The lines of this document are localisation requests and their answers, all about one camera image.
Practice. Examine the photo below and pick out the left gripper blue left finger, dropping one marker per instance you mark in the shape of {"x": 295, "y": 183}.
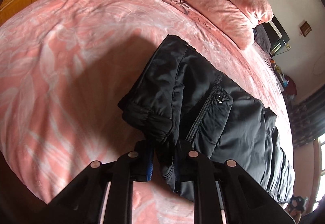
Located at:
{"x": 149, "y": 166}

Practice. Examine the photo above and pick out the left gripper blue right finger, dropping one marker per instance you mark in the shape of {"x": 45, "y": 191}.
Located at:
{"x": 176, "y": 166}

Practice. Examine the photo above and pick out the black padded pants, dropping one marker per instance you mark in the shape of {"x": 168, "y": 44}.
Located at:
{"x": 181, "y": 98}

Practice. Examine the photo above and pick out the cluttered bedside table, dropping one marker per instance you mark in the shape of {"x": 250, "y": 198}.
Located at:
{"x": 286, "y": 84}

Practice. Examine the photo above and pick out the pink patterned bedspread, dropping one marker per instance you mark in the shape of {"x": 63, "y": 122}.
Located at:
{"x": 65, "y": 65}

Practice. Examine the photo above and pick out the lower pink folded quilt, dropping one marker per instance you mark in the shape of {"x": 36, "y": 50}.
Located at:
{"x": 228, "y": 18}

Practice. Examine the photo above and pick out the dark grey pillow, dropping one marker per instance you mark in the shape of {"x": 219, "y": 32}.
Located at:
{"x": 261, "y": 38}

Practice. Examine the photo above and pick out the dark wooden headboard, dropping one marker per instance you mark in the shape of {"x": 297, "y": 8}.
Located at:
{"x": 278, "y": 37}

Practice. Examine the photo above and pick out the brown wall switch box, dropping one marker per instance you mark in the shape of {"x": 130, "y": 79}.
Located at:
{"x": 305, "y": 28}

